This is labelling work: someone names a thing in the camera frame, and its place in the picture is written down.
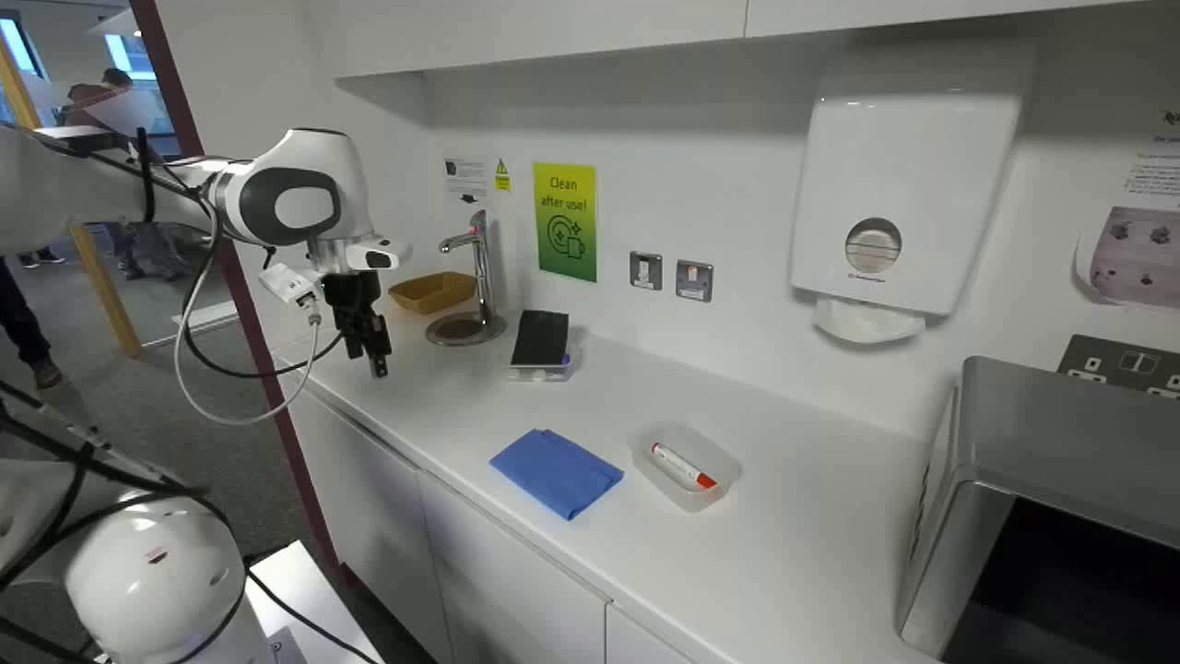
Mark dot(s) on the white robot stand plate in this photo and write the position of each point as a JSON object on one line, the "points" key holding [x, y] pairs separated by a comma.
{"points": [[307, 604]]}

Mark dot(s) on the white cabinet door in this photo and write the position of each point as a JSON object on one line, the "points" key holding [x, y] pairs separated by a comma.
{"points": [[517, 593], [354, 517], [935, 13], [540, 32], [640, 645]]}

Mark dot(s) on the person in dark trousers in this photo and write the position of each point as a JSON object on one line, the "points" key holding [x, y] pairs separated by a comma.
{"points": [[25, 318]]}

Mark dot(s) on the clear plastic tray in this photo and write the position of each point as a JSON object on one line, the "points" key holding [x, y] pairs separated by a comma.
{"points": [[719, 474]]}

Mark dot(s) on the white paper towel dispenser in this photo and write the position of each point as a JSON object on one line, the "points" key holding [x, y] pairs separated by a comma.
{"points": [[905, 185]]}

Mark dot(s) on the white upper cabinet door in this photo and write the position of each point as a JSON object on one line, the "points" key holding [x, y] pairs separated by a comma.
{"points": [[540, 32], [935, 13]]}

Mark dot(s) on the poster with pink machine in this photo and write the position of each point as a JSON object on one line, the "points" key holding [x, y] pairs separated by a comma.
{"points": [[1137, 246]]}

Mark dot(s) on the white wrist mount box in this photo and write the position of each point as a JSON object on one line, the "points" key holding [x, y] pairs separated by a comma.
{"points": [[290, 281]]}

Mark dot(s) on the white lower cabinet door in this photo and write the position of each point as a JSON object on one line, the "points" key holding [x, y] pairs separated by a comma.
{"points": [[517, 593], [640, 645], [354, 517]]}

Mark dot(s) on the blue folded cloth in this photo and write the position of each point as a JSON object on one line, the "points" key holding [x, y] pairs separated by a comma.
{"points": [[554, 474]]}

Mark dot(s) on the yellow warning sticker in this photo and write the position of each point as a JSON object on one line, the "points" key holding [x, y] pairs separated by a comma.
{"points": [[504, 177]]}

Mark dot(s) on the black wall socket panel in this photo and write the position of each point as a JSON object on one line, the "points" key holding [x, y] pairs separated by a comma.
{"points": [[1126, 366]]}

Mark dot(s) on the black rectangular block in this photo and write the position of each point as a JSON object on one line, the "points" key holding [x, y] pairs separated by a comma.
{"points": [[540, 337]]}

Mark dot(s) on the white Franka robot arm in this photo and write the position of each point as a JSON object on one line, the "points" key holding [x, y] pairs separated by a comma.
{"points": [[307, 160]]}

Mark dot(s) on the yellow post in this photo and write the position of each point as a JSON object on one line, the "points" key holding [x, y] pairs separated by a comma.
{"points": [[106, 288]]}

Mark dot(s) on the person in grey top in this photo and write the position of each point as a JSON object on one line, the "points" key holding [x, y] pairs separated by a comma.
{"points": [[109, 97]]}

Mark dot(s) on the chrome tap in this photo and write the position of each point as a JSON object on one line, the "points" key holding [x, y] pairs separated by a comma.
{"points": [[481, 262]]}

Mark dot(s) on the maroon door frame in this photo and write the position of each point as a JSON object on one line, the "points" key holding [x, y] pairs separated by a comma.
{"points": [[171, 75]]}

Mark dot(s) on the green clean-after-use sign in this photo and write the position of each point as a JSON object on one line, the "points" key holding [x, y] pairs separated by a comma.
{"points": [[567, 228]]}

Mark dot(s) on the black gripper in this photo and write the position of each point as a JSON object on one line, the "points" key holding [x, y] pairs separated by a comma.
{"points": [[351, 295]]}

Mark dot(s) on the silver wall switch plate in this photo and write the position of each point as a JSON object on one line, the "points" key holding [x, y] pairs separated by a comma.
{"points": [[648, 270], [693, 281]]}

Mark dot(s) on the white printed notice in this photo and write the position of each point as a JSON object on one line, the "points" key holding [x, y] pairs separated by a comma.
{"points": [[466, 177]]}

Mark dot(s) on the stainless steel appliance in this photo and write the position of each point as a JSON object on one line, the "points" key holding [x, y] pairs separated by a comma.
{"points": [[1055, 444]]}

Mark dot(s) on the white and red marker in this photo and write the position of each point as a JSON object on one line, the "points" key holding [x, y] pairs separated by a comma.
{"points": [[683, 465]]}

